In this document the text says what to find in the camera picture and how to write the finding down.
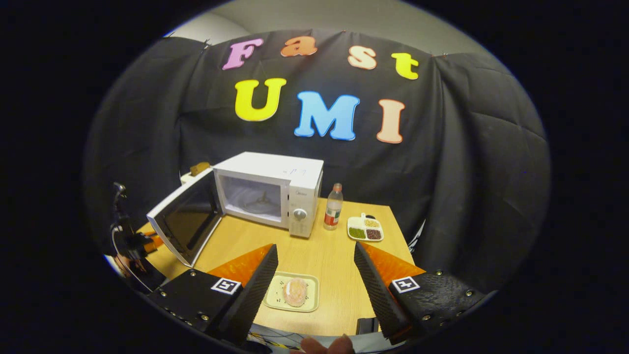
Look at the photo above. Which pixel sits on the white microwave oven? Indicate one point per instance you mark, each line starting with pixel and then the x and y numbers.
pixel 304 196

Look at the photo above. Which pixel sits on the brown toast slice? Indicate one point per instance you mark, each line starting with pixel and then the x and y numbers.
pixel 199 168

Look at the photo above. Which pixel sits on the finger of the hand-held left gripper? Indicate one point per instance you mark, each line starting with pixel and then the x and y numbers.
pixel 154 241

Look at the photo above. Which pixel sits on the white divided plate with beans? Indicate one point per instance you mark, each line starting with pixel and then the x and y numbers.
pixel 364 228

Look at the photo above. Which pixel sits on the pale green tray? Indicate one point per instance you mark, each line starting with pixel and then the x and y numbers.
pixel 312 295

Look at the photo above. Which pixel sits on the small black box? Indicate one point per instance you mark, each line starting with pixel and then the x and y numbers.
pixel 367 326

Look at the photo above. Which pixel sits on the round bread bun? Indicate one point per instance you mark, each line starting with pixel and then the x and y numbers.
pixel 295 292

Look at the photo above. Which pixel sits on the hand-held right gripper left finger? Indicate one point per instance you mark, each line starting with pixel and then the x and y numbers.
pixel 255 295

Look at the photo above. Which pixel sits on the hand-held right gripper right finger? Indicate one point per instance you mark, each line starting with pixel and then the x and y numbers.
pixel 376 290

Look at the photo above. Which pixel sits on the white toaster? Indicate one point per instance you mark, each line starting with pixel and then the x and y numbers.
pixel 189 178

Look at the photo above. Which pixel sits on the clear bottle with red label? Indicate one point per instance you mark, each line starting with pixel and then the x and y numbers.
pixel 333 211

